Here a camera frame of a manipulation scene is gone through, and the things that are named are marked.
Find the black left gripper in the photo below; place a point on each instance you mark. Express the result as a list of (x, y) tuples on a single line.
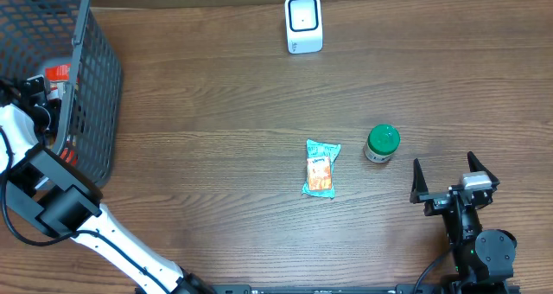
[(33, 86)]

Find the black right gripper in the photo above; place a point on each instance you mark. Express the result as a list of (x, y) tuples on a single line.
[(446, 197)]

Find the long orange pasta packet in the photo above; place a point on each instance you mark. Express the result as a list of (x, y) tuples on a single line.
[(57, 78)]

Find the green lid jar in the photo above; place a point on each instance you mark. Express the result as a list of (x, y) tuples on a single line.
[(382, 142)]

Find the teal orange snack packet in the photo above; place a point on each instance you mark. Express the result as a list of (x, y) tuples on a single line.
[(320, 167)]

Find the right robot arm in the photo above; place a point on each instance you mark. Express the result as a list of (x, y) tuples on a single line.
[(483, 259)]

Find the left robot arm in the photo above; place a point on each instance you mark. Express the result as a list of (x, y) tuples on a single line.
[(45, 201)]

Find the white barcode scanner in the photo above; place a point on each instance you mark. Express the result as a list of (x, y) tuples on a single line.
[(304, 26)]

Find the grey plastic mesh basket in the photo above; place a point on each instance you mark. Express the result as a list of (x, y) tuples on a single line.
[(37, 34)]

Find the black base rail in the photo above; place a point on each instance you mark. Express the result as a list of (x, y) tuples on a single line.
[(397, 289)]

